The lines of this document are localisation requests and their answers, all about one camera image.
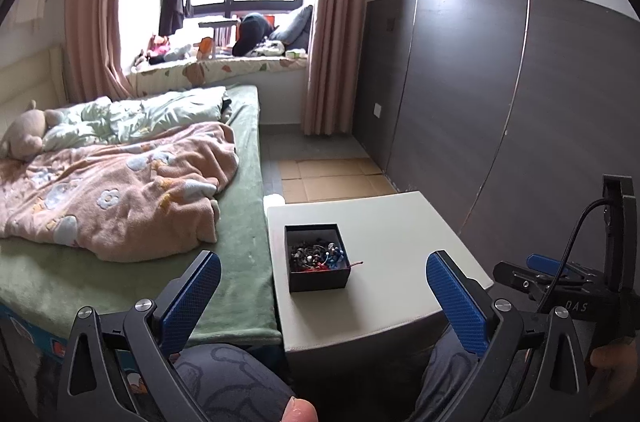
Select person right hand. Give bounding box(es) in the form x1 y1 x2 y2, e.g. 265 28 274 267
589 338 639 411

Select pink curtain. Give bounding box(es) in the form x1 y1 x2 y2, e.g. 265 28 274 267
302 0 366 135

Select pink fleece blanket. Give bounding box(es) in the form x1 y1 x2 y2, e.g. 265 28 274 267
1 121 240 263

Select green bed sheet mattress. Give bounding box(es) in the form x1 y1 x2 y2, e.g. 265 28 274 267
1 84 282 348

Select flattened cardboard sheets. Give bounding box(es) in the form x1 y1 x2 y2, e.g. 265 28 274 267
278 158 397 203

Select black jewelry box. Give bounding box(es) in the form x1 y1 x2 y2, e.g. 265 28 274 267
284 224 352 293

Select grey pillow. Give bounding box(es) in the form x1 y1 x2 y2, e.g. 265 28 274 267
269 4 314 51

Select black bag on sill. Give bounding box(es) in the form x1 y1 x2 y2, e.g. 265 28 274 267
232 13 274 57

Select white wall socket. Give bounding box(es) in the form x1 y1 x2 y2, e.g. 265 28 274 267
373 103 382 119

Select person left knee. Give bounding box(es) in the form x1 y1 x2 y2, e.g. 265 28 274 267
174 344 294 422

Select beige plush toy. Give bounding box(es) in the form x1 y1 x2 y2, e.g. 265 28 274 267
1 100 64 162

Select floral window seat cushion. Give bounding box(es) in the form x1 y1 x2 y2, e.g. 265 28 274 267
127 55 308 97

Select light green quilt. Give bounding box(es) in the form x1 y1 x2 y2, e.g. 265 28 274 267
43 86 232 151

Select jewelry pile in box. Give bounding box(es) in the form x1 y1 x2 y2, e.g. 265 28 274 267
288 239 346 273

